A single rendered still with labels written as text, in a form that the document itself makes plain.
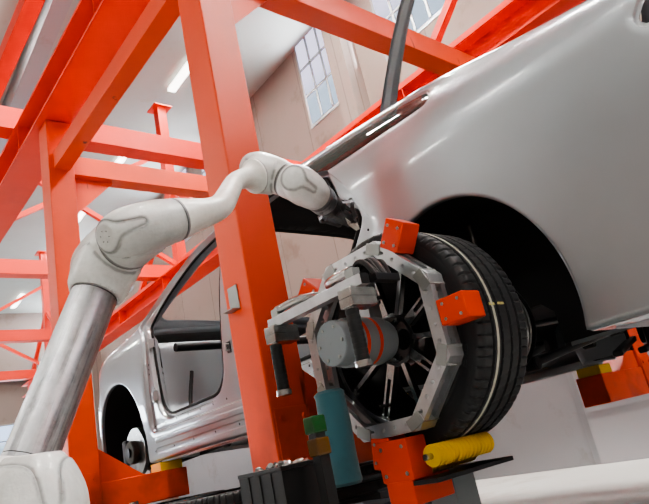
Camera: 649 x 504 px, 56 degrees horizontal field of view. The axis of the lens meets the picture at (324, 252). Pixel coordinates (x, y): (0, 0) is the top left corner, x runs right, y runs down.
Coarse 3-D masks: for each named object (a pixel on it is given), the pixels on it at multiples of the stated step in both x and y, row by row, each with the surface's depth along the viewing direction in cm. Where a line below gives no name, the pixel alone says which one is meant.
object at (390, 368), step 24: (384, 288) 207; (336, 312) 200; (384, 312) 186; (408, 312) 179; (408, 360) 179; (432, 360) 172; (360, 384) 193; (384, 384) 204; (408, 384) 178; (384, 408) 184; (408, 408) 195
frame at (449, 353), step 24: (336, 264) 188; (408, 264) 166; (432, 288) 160; (312, 312) 196; (432, 312) 159; (312, 336) 195; (432, 336) 158; (456, 336) 158; (312, 360) 195; (456, 360) 157; (336, 384) 193; (432, 384) 158; (360, 408) 185; (432, 408) 159; (360, 432) 176; (384, 432) 170; (408, 432) 163
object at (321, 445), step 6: (318, 438) 139; (324, 438) 140; (312, 444) 139; (318, 444) 138; (324, 444) 139; (312, 450) 139; (318, 450) 138; (324, 450) 138; (330, 450) 139; (312, 456) 139
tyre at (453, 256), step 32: (416, 256) 175; (448, 256) 168; (480, 256) 177; (448, 288) 166; (480, 288) 165; (512, 288) 174; (480, 320) 158; (512, 320) 167; (480, 352) 157; (512, 352) 166; (480, 384) 158; (512, 384) 168; (448, 416) 163
